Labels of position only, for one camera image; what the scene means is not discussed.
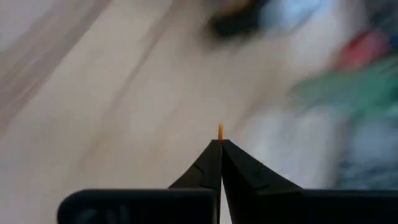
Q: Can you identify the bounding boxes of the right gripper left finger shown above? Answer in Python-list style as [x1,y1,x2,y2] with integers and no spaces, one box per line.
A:
[57,139,223,224]

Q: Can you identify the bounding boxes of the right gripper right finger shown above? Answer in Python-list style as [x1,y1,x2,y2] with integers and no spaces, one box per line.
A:
[221,139,398,224]

